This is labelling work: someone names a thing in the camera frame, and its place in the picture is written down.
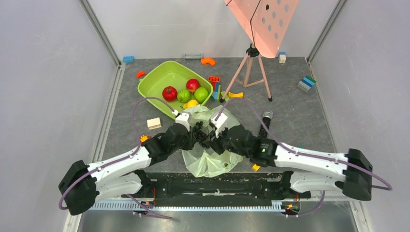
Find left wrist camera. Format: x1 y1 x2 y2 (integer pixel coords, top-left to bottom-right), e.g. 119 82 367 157
175 111 191 131

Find blue green toy block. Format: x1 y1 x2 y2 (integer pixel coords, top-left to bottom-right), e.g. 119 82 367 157
211 83 221 102

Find grey metal handle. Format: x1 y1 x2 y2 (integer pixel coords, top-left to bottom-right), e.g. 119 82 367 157
182 53 204 60

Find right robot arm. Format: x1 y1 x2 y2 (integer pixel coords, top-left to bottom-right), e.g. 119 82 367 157
204 125 373 201

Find yellow wooden block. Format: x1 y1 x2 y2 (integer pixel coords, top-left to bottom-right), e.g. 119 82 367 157
252 164 261 172

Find red fake tomato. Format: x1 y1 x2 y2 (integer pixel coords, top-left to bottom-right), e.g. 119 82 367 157
162 86 177 102

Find long green block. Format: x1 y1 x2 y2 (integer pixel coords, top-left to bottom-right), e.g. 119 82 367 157
220 91 231 103

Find green plastic basin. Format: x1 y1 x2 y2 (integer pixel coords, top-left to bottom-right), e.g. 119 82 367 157
138 60 213 105

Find white blue small block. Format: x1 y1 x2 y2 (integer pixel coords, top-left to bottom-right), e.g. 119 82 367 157
278 52 286 64

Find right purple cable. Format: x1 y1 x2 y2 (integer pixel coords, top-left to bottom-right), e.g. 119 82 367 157
214 97 393 218

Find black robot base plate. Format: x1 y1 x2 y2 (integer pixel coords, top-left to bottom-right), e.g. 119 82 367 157
133 171 311 207

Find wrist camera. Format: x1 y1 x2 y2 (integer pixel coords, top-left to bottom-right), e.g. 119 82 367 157
209 112 228 138
175 111 191 131

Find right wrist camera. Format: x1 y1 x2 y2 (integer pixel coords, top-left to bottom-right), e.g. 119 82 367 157
209 112 228 138

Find red round block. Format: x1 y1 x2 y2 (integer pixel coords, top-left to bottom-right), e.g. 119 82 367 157
136 71 146 79

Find red toy brick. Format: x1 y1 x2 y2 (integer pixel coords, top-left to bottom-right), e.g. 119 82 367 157
208 76 220 91

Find green fake apple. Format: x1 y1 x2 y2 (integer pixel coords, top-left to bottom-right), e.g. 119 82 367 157
194 87 209 104

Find orange small toy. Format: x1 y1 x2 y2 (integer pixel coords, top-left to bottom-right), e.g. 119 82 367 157
140 135 150 143

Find white toy brick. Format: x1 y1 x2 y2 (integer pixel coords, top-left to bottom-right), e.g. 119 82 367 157
146 117 161 130

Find yellow arch block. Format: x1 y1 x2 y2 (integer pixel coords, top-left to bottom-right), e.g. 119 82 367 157
228 92 244 99

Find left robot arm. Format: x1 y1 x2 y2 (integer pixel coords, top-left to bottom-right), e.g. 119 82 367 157
58 123 200 216

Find pink tripod stand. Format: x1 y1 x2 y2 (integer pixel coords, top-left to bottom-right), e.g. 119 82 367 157
219 43 273 103

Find pale green plastic bag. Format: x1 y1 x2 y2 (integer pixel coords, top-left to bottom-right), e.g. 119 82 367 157
181 105 243 177

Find dark fake grape bunch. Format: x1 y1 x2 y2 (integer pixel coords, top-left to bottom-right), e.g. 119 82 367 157
192 121 210 149

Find pink perforated board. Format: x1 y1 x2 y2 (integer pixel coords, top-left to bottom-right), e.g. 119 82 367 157
224 0 299 58

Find green fake cabbage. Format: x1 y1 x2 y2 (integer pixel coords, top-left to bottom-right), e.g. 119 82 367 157
177 89 191 103

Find orange arch block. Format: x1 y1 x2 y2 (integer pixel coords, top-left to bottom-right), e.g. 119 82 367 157
201 58 216 66

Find blue toy brick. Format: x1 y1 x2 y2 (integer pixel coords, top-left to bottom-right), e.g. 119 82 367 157
122 56 135 63

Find red fake pomegranate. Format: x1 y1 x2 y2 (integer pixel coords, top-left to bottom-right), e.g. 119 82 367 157
186 78 201 94

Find stacked grey blue green bricks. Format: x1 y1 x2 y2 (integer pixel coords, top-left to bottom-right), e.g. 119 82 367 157
297 75 316 93

